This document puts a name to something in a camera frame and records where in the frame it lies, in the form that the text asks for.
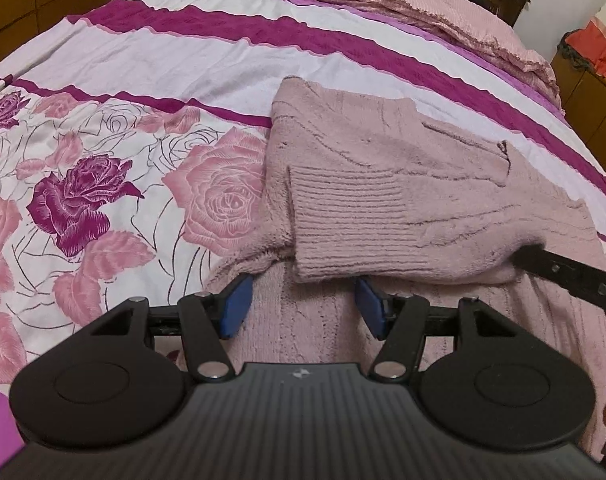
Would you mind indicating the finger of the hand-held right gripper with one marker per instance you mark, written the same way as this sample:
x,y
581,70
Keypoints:
x,y
568,277

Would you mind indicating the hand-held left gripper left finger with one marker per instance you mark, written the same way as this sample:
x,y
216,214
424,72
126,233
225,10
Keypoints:
x,y
233,310

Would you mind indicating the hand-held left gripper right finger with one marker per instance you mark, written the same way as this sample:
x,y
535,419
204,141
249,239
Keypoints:
x,y
373,310

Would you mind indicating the pink knitted sweater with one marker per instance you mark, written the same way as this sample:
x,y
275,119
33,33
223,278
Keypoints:
x,y
363,170

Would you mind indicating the low wooden cabinet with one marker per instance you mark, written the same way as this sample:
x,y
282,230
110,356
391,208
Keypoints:
x,y
598,110

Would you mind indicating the dark fringed cloth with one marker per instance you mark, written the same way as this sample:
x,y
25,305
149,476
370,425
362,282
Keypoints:
x,y
569,52

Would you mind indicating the orange and cream cloth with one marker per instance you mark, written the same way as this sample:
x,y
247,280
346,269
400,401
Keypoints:
x,y
603,45

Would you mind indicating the pink folded quilt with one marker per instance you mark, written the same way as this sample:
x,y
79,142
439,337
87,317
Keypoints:
x,y
483,30

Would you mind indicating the floral striped bed sheet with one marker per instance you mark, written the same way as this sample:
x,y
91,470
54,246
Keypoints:
x,y
108,75

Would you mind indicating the wooden wardrobe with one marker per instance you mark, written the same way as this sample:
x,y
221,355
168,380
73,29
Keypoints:
x,y
23,0

